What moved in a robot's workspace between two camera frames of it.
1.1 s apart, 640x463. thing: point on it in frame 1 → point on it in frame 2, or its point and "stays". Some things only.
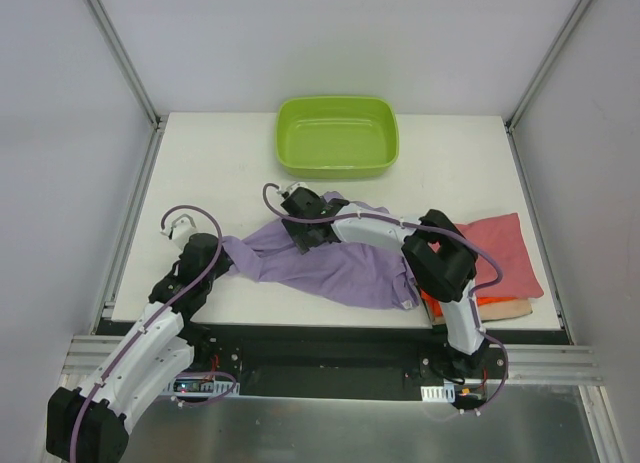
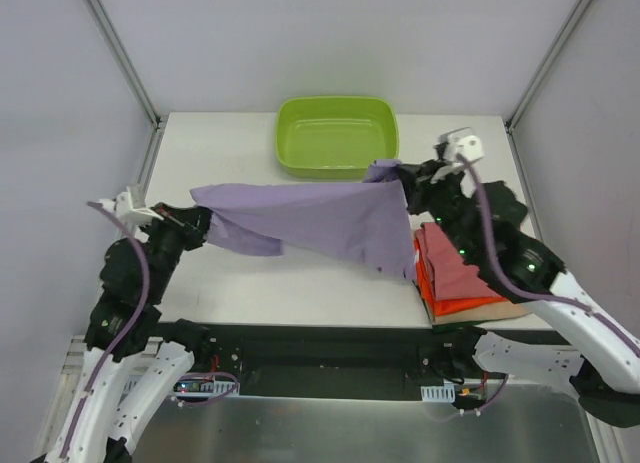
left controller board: [202, 386] stays
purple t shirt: [335, 271] → [367, 221]
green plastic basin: [337, 137] stays
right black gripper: [300, 234] → [413, 184]
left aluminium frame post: [121, 55] stays
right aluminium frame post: [551, 56] stays
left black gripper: [213, 256] → [195, 223]
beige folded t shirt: [498, 310] stays
